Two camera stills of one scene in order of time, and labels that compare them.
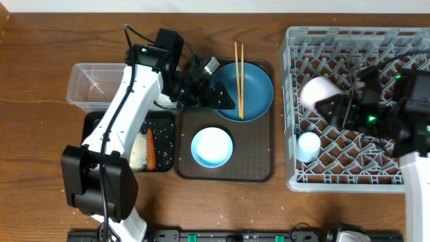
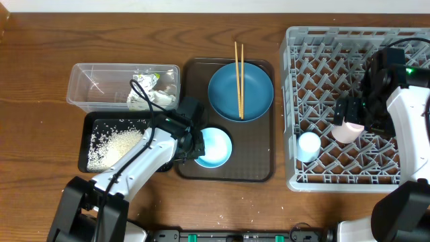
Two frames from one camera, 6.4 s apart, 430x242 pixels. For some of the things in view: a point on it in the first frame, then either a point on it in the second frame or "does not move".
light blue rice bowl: [211, 147] does not move
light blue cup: [308, 144] does not move
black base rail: [298, 235] does not move
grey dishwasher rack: [349, 160] does not move
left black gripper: [215, 95] to [202, 152]
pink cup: [316, 88] to [347, 132]
